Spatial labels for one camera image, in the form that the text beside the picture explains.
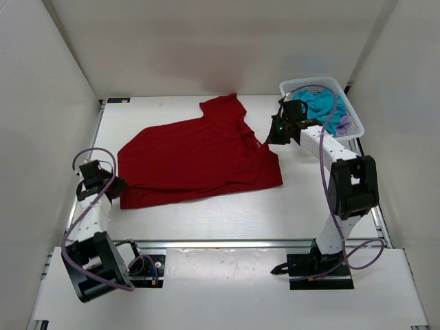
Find lavender t-shirt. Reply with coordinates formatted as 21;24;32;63
336;114;351;137

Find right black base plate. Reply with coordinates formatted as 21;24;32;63
270;252;355;291

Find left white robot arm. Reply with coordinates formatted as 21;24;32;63
61;160;144;303

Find white plastic basket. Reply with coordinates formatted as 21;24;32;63
279;76;364;141

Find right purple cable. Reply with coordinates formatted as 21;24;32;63
283;85;385;274

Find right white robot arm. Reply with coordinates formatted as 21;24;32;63
267;99;379;275

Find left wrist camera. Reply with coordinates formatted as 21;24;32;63
72;159;90;177

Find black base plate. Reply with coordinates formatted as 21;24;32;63
270;252;355;291
128;250;166;289

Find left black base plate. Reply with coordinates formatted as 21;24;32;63
128;250;166;289

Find teal t-shirt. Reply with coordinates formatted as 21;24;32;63
293;90;346;137

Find red t-shirt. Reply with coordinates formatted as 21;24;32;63
118;94;283;210

